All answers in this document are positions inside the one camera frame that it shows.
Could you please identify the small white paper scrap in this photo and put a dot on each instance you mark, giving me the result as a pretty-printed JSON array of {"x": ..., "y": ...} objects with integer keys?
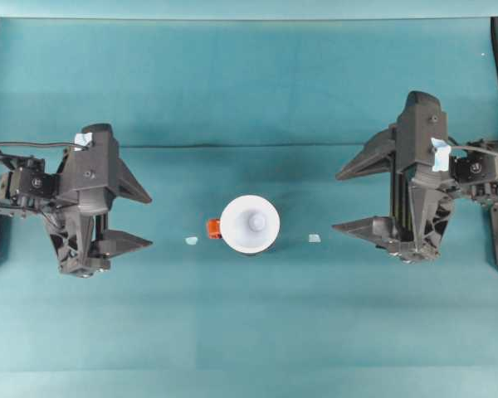
[
  {"x": 191, "y": 240},
  {"x": 314, "y": 238}
]

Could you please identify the blue-green table cloth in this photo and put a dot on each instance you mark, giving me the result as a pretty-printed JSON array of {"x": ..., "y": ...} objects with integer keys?
[{"x": 249, "y": 331}]

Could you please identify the wrist camera with bar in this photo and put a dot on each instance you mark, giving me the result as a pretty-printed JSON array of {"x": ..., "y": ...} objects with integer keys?
[
  {"x": 95, "y": 166},
  {"x": 423, "y": 132}
]

